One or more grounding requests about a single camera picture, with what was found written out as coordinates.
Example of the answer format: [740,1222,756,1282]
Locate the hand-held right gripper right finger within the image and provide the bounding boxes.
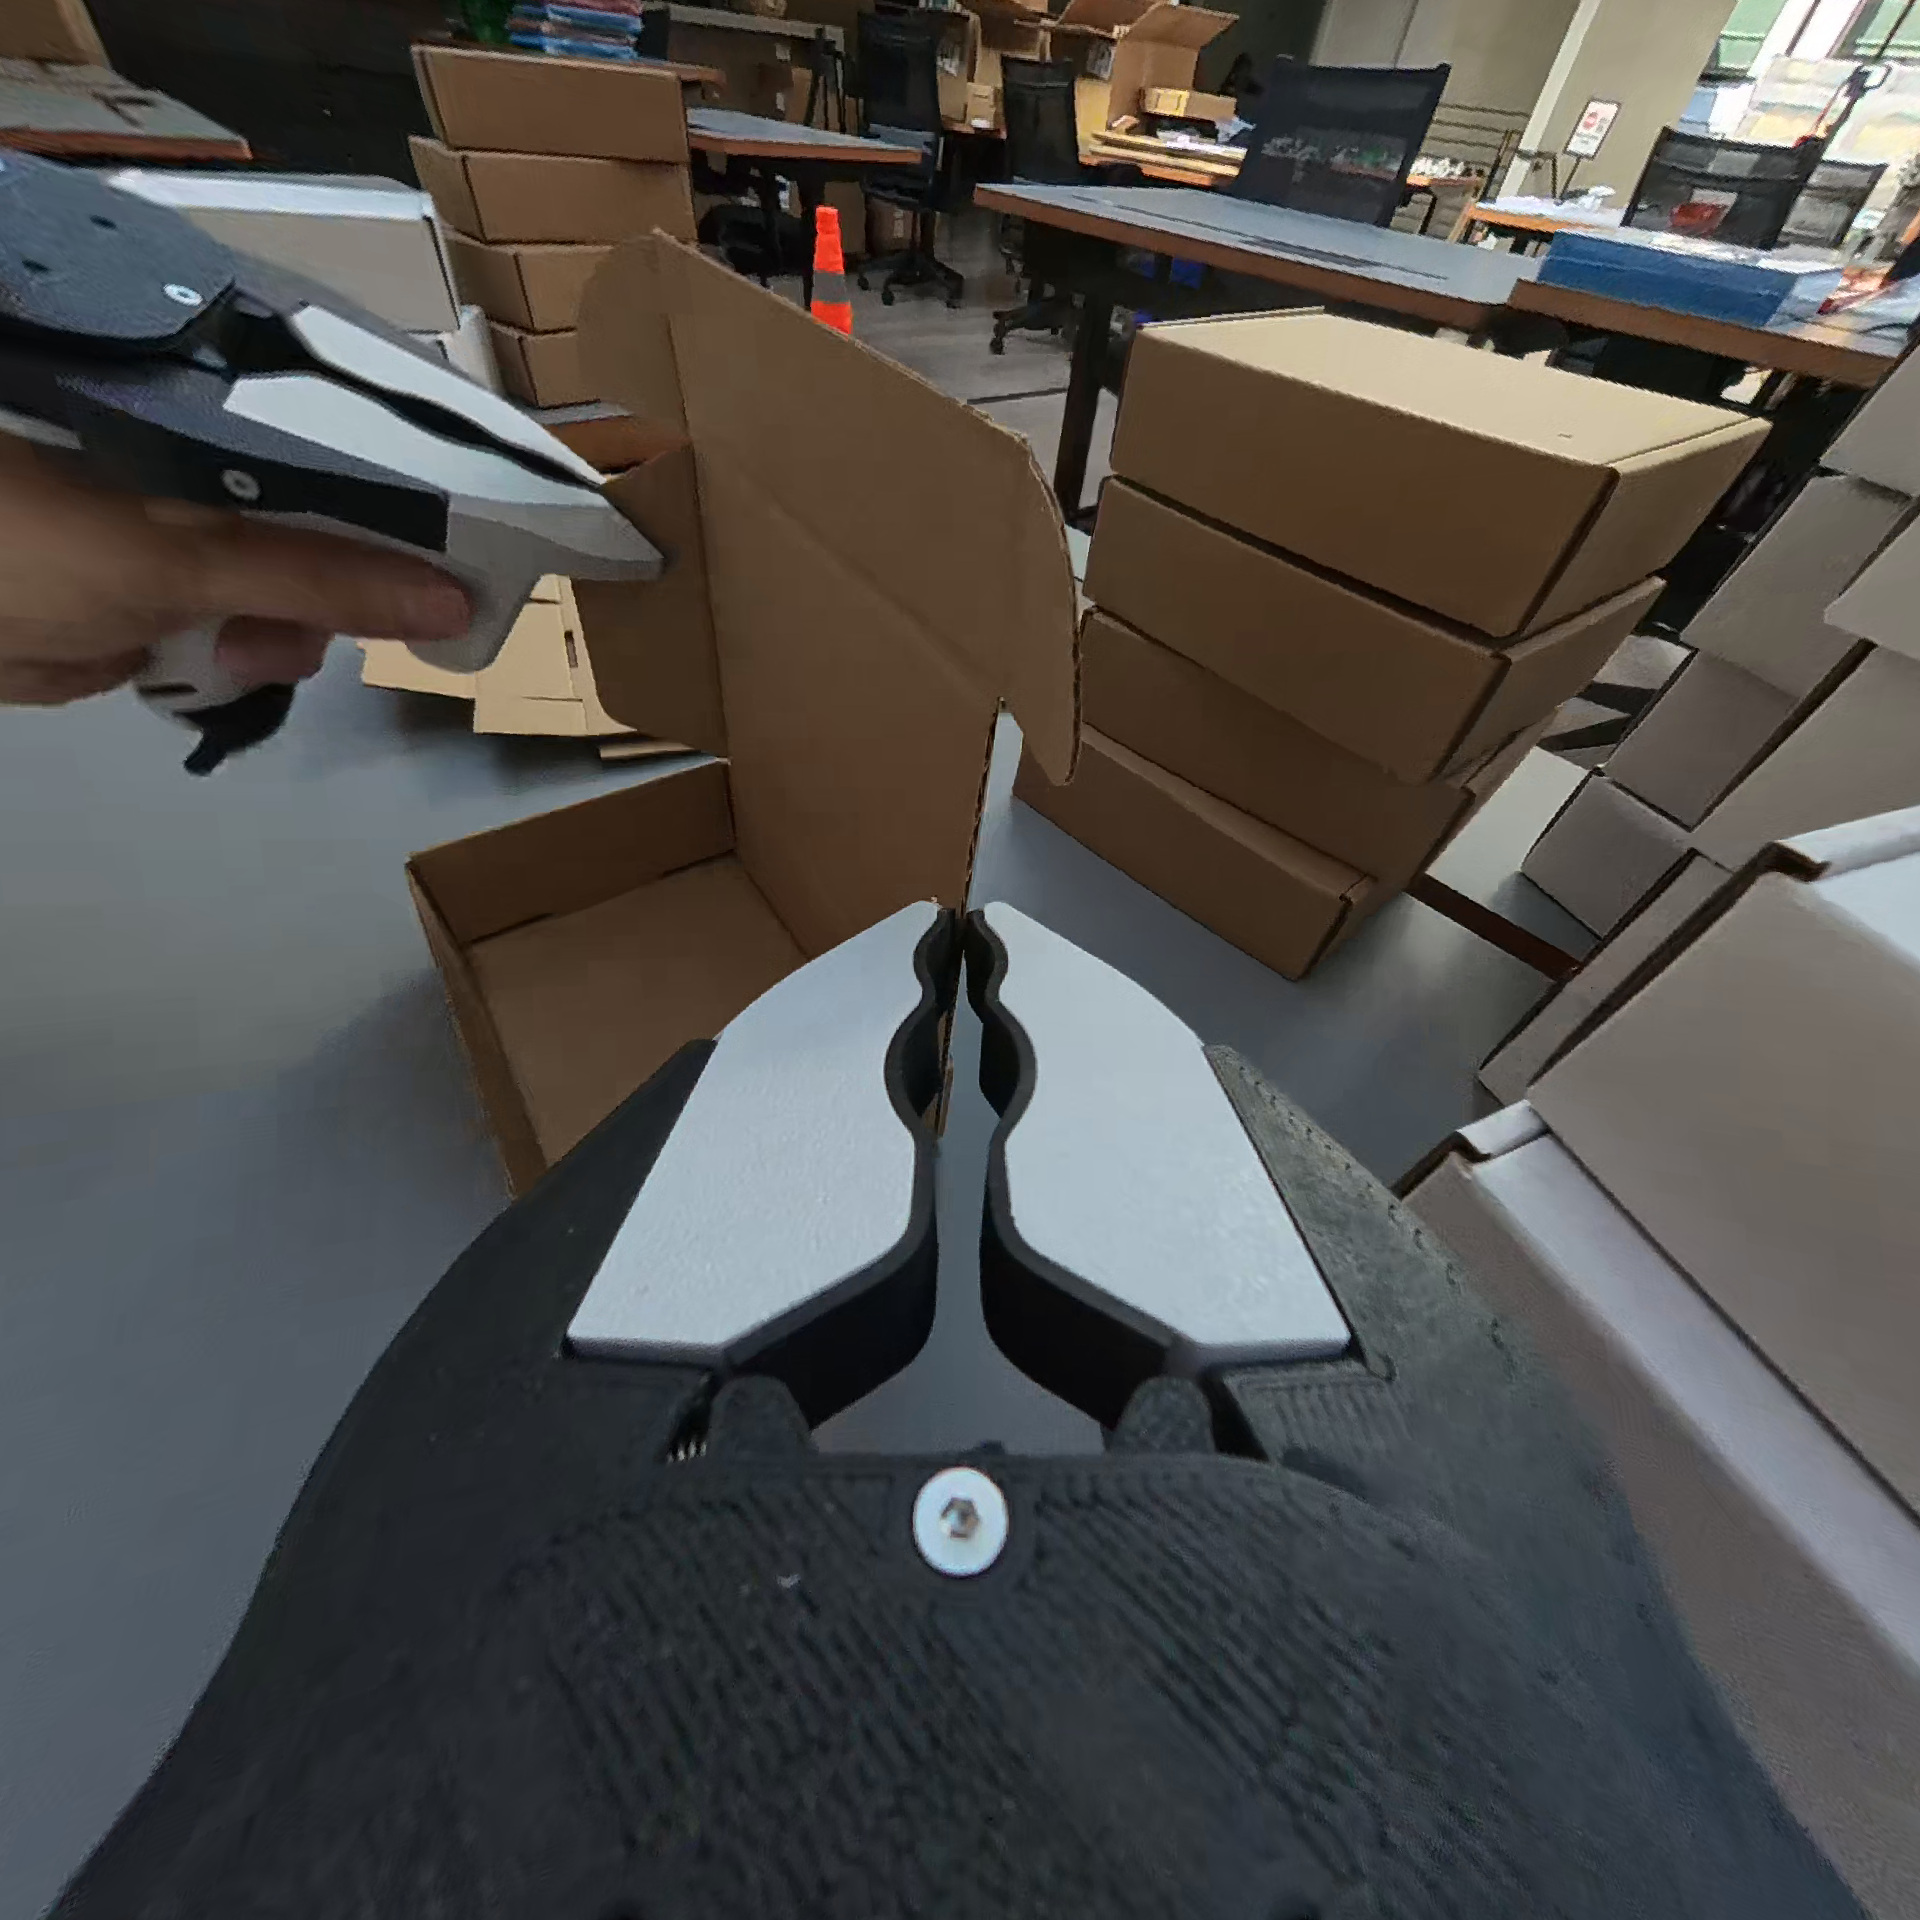
[965,900,1356,1429]

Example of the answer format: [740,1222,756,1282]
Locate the open brown cardboard box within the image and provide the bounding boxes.
[1050,0,1243,130]

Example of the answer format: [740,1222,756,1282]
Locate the stack of white cardboard boxes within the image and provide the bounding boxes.
[1392,336,1920,1920]

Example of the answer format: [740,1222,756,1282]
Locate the brown cardboard mailer box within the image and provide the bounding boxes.
[409,227,1086,1201]

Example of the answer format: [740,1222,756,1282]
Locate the stack of flat cardboard sheets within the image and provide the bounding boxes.
[357,575,708,759]

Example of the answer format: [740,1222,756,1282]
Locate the white cardboard box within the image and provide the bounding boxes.
[112,171,462,336]

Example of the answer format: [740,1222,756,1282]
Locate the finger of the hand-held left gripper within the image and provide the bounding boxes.
[225,372,671,678]
[292,303,608,492]

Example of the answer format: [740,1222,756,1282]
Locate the blue flat box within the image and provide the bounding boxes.
[1543,232,1850,329]

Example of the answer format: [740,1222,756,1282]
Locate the closed brown cardboard box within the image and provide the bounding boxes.
[1015,726,1387,982]
[487,318,640,410]
[413,43,701,164]
[409,138,701,245]
[1081,475,1670,786]
[1075,605,1562,889]
[1106,305,1777,642]
[446,232,625,336]

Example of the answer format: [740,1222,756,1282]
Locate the black mesh office chair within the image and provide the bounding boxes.
[1233,55,1455,229]
[1626,125,1824,251]

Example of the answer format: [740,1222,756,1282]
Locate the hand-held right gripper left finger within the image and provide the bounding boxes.
[566,900,967,1429]

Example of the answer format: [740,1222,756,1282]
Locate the wooden-edged desk black legs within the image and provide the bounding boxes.
[683,111,929,294]
[1506,270,1920,395]

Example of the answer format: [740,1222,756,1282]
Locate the person's left hand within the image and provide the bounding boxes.
[0,442,475,709]

